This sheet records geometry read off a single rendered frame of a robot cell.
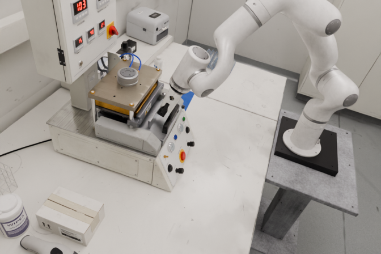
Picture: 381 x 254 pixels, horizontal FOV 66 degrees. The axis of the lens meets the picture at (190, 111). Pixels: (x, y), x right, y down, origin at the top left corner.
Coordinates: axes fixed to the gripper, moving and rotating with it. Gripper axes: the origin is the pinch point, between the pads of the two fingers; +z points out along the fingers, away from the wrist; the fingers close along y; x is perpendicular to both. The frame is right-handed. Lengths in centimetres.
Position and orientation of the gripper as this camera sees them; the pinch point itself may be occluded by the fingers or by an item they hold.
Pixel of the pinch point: (162, 111)
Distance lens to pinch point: 116.8
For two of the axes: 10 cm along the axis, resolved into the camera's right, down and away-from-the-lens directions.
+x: -8.4, -5.3, -1.0
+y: 2.9, -5.9, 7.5
